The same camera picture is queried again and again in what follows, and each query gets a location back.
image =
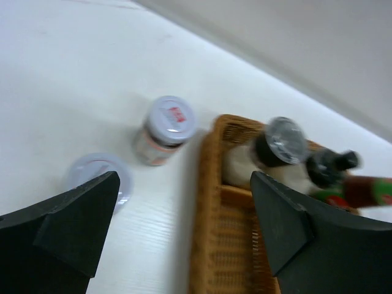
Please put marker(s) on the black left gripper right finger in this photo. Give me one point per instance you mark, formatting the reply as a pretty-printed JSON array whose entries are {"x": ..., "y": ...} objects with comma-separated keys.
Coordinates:
[{"x": 313, "y": 247}]

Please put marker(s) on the black-capped white seasoning bottle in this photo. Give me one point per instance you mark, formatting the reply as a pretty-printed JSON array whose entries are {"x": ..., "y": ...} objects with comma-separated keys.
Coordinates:
[{"x": 327, "y": 168}]

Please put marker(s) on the red sauce bottle yellow cap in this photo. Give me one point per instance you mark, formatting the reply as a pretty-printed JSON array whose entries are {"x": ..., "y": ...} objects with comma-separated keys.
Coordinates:
[{"x": 357, "y": 192}]

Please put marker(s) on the brown wicker divided tray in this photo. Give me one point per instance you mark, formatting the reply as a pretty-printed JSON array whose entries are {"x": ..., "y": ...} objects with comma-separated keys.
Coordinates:
[{"x": 228, "y": 253}]

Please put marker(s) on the grinder bottle clear lid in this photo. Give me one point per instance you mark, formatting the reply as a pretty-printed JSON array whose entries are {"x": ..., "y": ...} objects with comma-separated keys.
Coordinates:
[{"x": 281, "y": 144}]

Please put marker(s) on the white-lid spice jar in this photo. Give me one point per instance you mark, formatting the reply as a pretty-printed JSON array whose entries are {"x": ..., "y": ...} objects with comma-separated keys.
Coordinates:
[
  {"x": 93, "y": 165},
  {"x": 170, "y": 123}
]

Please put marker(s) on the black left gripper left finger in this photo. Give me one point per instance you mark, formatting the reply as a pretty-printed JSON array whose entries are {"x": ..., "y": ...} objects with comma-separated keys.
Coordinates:
[{"x": 54, "y": 246}]

